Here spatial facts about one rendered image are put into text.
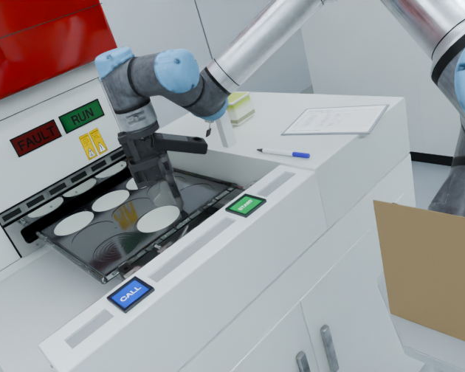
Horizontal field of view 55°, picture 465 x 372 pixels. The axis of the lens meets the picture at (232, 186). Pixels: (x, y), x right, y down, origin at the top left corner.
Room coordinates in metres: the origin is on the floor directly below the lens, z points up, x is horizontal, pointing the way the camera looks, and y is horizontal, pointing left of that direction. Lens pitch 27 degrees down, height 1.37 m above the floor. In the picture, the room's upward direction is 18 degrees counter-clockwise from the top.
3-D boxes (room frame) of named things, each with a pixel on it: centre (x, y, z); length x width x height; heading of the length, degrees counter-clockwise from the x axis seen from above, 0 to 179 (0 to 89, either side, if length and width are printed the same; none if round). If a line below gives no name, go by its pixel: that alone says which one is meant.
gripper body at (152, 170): (0.89, 0.15, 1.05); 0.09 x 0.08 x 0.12; 95
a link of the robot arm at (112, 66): (0.89, 0.14, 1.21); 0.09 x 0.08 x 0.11; 58
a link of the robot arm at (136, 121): (0.89, 0.14, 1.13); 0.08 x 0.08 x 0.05
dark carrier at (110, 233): (0.97, 0.25, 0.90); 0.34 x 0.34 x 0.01; 36
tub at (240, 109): (1.16, -0.07, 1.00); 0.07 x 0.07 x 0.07; 39
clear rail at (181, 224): (0.83, 0.14, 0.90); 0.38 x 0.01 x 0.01; 126
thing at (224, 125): (1.03, -0.02, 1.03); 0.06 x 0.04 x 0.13; 36
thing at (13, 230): (1.14, 0.38, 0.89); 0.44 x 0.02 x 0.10; 126
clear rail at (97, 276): (0.87, 0.39, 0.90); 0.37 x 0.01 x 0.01; 36
